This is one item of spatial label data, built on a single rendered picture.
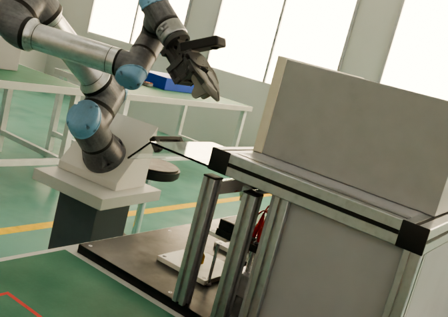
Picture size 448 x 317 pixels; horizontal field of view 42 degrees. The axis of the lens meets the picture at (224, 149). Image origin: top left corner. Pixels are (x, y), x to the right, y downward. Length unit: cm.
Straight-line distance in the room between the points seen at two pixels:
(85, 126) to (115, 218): 39
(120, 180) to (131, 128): 22
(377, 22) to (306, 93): 520
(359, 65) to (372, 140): 525
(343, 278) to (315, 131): 29
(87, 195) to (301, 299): 102
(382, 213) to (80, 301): 62
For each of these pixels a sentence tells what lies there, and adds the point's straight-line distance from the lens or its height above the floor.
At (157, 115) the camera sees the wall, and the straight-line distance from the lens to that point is 777.
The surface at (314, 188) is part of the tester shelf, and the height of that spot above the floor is 111.
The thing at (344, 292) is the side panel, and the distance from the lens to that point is 107.
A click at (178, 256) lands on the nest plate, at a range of 148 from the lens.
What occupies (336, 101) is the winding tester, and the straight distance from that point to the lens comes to 115.
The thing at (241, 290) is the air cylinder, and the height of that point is 79.
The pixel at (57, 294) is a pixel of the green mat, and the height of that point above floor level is 75.
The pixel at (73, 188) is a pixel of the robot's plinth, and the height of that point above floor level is 74.
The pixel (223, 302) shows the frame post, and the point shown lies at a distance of 120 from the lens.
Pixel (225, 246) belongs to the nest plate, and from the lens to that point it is 163.
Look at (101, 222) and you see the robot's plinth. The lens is 206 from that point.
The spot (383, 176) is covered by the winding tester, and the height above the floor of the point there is 115.
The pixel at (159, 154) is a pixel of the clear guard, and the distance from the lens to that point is 142.
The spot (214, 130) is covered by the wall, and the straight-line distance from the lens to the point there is 719.
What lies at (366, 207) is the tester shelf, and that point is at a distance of 101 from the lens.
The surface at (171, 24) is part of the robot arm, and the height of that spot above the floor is 133.
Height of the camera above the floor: 132
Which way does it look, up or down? 10 degrees down
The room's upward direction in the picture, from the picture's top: 15 degrees clockwise
